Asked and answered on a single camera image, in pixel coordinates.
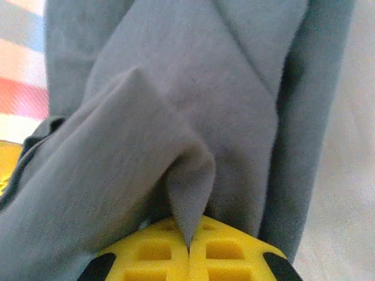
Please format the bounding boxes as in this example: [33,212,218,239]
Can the grey t-shirt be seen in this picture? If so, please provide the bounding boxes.
[0,0,357,281]

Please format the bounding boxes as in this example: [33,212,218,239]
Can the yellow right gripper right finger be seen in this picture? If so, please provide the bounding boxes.
[189,215,302,281]

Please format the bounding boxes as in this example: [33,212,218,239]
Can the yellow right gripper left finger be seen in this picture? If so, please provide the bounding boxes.
[77,218,190,281]

